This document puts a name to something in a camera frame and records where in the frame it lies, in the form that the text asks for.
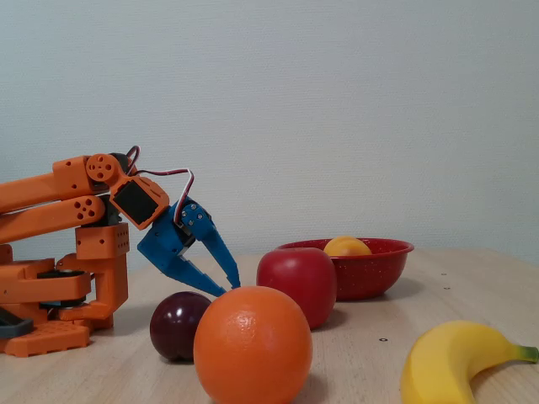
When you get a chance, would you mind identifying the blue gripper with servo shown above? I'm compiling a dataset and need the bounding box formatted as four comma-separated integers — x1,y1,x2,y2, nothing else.
136,200,243,298

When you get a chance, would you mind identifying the yellow orange toy peach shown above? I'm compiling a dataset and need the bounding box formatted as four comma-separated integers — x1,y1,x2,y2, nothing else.
323,236,373,257

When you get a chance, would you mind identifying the orange robot base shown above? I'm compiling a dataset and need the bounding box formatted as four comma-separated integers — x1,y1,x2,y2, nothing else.
0,243,115,359

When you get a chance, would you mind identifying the red speckled bowl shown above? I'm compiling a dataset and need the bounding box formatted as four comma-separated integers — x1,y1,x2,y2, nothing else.
275,237,415,302

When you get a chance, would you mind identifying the dark purple toy plum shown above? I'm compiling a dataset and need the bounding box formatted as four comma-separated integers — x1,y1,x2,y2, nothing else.
149,291,212,363

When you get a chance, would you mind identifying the red toy apple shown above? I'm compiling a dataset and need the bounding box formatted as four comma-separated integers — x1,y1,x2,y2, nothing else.
256,247,338,332

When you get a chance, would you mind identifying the toy orange fruit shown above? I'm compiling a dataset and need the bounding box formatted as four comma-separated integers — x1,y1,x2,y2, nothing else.
193,285,314,404

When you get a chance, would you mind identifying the black table clamp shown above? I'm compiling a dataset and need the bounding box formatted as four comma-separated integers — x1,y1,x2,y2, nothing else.
0,306,35,340

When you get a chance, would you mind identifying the yellow toy banana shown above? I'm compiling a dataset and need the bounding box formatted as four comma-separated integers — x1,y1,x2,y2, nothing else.
400,320,539,404

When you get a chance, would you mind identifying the red white black servo cable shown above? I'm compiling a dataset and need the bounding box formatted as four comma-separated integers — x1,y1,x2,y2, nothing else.
125,145,196,220

